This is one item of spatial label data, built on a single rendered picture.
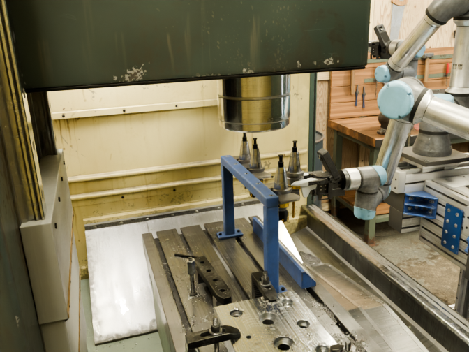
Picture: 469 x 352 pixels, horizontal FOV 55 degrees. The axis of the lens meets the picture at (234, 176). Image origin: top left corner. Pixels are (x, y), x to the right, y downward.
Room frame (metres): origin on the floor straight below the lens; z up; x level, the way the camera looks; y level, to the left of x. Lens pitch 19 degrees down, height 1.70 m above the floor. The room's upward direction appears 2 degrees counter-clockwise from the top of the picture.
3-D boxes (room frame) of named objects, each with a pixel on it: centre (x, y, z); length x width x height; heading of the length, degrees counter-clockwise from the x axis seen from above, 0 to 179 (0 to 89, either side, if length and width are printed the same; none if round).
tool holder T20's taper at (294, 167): (1.42, -0.20, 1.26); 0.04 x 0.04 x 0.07
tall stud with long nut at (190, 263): (1.22, 0.14, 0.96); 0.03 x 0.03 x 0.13
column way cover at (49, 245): (0.87, 0.38, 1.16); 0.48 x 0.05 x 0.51; 17
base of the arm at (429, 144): (1.80, -0.82, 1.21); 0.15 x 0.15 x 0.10
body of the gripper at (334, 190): (1.46, -0.32, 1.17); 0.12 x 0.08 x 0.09; 107
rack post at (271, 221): (1.20, -0.10, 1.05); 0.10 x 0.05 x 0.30; 107
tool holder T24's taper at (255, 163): (1.48, -0.07, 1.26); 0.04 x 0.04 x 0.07
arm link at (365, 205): (1.52, -0.48, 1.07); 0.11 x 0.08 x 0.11; 144
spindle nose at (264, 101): (1.00, -0.05, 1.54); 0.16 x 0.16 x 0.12
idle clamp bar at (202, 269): (1.22, 0.08, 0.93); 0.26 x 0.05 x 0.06; 22
